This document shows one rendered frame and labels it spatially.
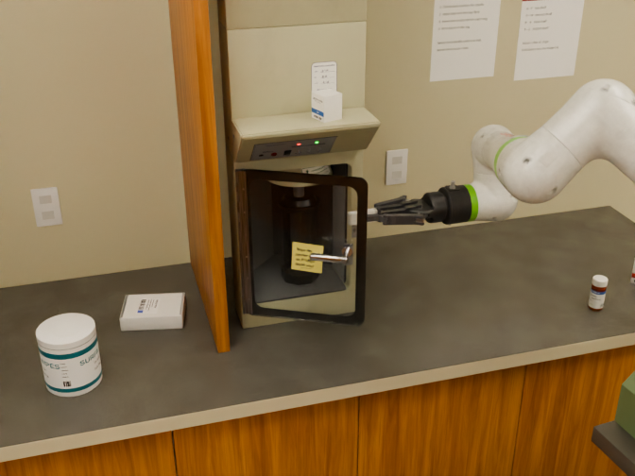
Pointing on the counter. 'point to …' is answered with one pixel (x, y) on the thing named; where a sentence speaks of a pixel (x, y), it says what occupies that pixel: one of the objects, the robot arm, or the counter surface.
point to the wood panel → (200, 158)
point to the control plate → (292, 147)
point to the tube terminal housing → (284, 99)
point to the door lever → (333, 256)
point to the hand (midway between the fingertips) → (362, 216)
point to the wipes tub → (69, 354)
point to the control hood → (283, 126)
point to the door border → (245, 241)
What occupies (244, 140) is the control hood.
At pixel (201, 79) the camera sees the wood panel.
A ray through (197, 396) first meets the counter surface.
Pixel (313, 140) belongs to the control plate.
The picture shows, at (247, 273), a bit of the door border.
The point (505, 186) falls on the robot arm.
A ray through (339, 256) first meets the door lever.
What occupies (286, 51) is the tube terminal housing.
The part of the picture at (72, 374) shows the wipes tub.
